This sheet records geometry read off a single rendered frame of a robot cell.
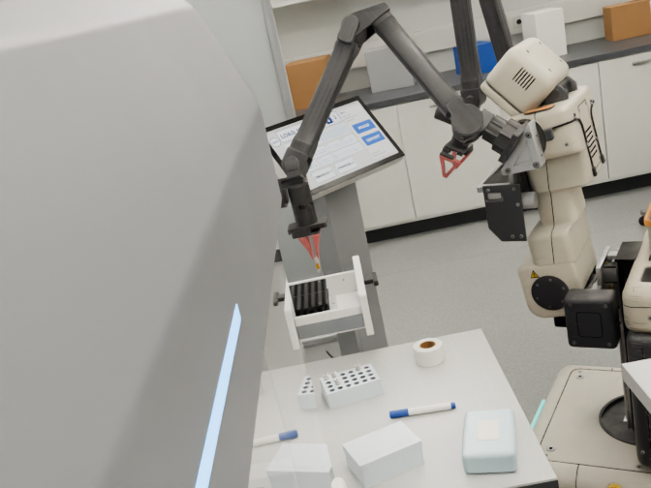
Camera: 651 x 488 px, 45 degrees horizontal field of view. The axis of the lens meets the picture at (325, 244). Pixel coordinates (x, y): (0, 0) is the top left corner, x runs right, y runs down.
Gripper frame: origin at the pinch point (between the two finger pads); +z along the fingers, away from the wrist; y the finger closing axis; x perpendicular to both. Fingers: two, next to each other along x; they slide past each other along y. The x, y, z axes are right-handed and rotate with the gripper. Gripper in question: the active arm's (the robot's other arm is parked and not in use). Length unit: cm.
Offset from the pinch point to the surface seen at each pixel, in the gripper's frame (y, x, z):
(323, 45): -1, 350, -39
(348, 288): 6.1, 4.5, 12.4
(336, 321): 3.5, -19.9, 11.5
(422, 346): 22.6, -25.8, 19.5
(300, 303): -5.0, -12.4, 7.7
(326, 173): 2, 77, -5
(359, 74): 19, 352, -14
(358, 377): 7.2, -36.4, 18.9
